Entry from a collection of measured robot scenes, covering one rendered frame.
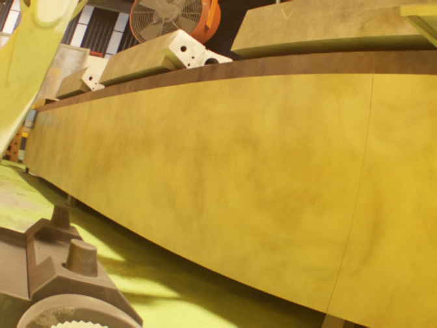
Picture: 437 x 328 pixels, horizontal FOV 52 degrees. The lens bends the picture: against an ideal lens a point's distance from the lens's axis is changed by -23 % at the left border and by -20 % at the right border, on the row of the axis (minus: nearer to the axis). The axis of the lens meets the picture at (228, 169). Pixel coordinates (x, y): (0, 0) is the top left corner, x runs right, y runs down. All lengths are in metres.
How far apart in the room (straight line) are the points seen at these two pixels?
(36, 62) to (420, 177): 0.83
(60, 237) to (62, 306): 0.41
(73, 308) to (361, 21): 1.13
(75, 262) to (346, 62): 0.99
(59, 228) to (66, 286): 0.38
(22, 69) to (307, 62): 0.99
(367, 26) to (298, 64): 0.31
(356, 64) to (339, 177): 0.30
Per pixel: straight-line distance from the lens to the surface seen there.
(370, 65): 1.33
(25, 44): 0.72
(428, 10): 1.01
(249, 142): 1.66
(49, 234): 0.92
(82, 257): 0.61
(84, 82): 3.70
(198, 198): 1.84
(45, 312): 0.53
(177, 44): 2.33
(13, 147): 8.22
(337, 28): 1.47
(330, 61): 1.45
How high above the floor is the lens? 0.35
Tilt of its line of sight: 2 degrees up
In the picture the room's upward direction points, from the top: 12 degrees clockwise
